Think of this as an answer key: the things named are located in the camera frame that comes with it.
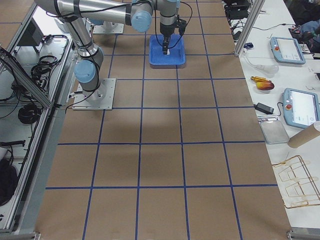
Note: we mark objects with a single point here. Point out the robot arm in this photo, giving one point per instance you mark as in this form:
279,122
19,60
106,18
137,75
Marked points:
90,55
167,12

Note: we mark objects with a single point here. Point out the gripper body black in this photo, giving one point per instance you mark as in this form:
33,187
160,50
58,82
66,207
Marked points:
165,30

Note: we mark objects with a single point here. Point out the mango fruit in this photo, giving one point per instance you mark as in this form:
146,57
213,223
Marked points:
265,85

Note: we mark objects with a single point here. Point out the gold wire rack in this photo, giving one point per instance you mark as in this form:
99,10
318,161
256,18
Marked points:
298,187

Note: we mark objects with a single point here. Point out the teach pendant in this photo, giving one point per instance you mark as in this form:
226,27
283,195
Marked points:
287,50
300,108

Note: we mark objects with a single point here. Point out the blue plastic tray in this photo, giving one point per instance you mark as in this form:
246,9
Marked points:
175,54

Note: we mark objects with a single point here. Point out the cardboard tube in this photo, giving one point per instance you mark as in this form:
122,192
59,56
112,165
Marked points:
306,135

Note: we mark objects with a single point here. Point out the far teach pendant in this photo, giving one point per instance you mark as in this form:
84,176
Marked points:
287,50

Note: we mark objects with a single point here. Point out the near teach pendant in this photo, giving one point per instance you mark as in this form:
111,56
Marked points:
300,108

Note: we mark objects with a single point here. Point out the clear light bulb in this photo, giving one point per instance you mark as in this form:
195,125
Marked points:
268,69

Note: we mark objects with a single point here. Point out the aluminium frame post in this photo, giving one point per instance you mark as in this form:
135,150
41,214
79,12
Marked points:
253,15

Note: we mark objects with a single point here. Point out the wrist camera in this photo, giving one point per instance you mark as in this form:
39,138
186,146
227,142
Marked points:
182,24

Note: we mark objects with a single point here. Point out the black power adapter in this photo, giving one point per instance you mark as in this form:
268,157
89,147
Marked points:
264,108

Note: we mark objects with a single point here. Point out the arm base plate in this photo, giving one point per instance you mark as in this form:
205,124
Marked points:
101,99
108,28

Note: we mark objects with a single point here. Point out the clear plastic lidded box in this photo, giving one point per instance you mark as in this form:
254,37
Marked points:
274,132

